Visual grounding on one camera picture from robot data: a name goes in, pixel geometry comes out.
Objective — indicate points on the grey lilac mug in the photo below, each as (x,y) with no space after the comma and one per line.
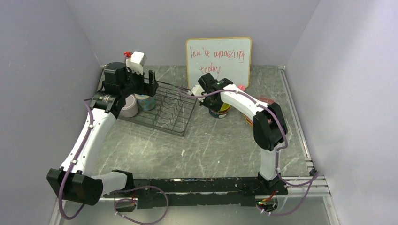
(131,107)

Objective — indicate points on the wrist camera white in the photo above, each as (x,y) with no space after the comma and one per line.
(197,92)
(135,61)

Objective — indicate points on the blue butterfly mug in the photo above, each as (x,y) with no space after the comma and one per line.
(146,102)

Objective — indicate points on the whiteboard with yellow frame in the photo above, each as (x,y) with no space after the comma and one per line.
(221,57)

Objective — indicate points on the grey wire dish rack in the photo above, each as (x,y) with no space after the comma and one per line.
(171,113)

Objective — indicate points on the teal white dotted bowl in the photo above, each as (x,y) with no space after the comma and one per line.
(218,115)

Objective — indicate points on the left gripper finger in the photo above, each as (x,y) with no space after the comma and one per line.
(146,91)
(152,86)

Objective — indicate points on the yellow polka dot plate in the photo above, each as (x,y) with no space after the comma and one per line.
(248,119)

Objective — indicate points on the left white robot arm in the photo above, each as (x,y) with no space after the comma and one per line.
(74,180)

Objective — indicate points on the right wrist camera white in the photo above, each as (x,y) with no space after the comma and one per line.
(197,92)

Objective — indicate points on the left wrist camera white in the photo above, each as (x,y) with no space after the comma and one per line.
(135,61)

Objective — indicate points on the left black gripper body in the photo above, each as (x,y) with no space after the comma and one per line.
(133,77)

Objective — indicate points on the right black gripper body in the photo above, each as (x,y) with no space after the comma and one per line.
(214,105)

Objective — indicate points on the black base frame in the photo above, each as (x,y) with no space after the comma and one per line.
(243,191)

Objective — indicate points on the pink polka dot plate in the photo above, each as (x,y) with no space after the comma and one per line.
(265,100)

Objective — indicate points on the yellow-green bowl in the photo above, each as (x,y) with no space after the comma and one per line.
(224,109)

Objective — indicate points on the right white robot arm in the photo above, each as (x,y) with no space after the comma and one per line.
(269,126)

